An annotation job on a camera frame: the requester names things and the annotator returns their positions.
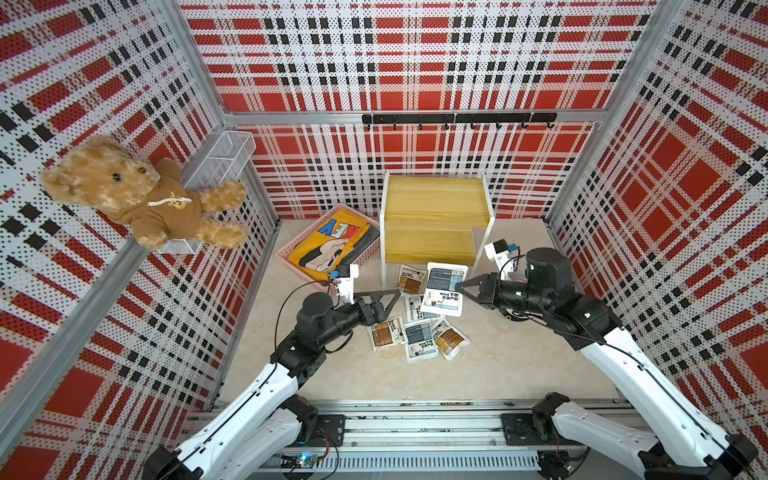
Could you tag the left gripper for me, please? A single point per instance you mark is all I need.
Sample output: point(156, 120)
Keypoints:
point(377, 314)

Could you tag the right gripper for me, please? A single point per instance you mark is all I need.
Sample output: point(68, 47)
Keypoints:
point(488, 296)

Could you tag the grey coffee bag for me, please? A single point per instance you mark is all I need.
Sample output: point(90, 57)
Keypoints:
point(419, 342)
point(414, 312)
point(441, 296)

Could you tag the brown coffee bag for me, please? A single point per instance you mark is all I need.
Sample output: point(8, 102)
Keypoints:
point(448, 339)
point(411, 280)
point(387, 334)

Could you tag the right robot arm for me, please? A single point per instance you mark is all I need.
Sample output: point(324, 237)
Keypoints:
point(682, 443)

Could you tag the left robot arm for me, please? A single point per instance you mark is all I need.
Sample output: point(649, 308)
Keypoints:
point(269, 414)

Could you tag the yellow two-tier shelf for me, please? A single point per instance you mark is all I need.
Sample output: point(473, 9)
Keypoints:
point(434, 219)

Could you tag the yellow printed cloth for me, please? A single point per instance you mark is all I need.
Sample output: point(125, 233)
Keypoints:
point(333, 243)

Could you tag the small circuit board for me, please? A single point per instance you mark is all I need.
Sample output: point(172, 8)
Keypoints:
point(306, 460)

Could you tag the brown teddy bear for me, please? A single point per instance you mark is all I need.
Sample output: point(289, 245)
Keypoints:
point(150, 199)

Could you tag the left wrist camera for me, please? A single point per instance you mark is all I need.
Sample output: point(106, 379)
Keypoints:
point(343, 278)

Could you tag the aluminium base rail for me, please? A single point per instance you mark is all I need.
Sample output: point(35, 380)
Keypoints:
point(438, 436)

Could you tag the black wall hook rail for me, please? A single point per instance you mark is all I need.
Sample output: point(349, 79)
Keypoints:
point(445, 119)

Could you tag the white wire basket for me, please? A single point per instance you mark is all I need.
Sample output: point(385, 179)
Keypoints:
point(222, 157)

